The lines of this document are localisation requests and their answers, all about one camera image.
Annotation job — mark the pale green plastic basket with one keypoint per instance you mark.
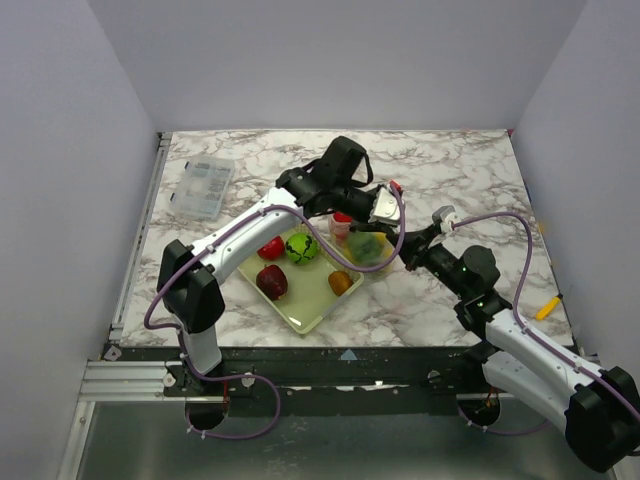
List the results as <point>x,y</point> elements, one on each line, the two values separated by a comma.
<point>309,298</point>

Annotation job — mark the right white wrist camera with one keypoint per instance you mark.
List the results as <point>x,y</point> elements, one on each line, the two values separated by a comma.
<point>445,218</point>

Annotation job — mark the aluminium extrusion rail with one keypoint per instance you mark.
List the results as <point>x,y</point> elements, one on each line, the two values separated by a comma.
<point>128,381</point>

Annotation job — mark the clear plastic parts box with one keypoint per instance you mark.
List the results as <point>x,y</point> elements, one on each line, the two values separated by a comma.
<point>203,186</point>

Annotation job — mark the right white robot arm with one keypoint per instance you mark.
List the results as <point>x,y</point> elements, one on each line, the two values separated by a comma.
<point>596,409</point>

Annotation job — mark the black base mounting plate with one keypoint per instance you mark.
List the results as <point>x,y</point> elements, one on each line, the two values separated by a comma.
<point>316,381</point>

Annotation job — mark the red bell pepper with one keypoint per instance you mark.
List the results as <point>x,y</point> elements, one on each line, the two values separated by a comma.
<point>339,227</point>

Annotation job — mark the dark red plum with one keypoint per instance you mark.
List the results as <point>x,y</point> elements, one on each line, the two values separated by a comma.
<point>272,281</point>

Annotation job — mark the yellow marker pen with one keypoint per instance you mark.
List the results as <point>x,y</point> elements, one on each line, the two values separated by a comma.
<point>548,308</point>

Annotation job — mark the clear zip top bag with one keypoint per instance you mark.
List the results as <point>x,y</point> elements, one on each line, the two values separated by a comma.
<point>388,248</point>

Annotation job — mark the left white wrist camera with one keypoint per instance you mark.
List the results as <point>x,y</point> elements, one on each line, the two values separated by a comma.
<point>386,206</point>

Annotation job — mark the red apple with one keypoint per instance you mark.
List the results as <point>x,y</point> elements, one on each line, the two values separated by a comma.
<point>272,250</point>

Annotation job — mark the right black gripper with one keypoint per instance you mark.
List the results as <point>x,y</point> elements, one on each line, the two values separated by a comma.
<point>417,248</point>

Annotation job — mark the green bell pepper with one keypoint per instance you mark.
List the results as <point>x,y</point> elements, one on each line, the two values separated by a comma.
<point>365,248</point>

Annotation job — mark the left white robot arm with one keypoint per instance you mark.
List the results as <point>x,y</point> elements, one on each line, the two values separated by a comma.
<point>191,276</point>

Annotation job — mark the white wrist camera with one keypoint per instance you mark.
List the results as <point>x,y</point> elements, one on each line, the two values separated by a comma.
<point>386,206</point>
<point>445,218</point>

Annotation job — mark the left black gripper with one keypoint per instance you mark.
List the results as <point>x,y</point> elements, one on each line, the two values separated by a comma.
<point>371,227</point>

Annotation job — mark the green round melon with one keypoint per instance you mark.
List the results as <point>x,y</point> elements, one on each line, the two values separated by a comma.
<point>301,248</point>

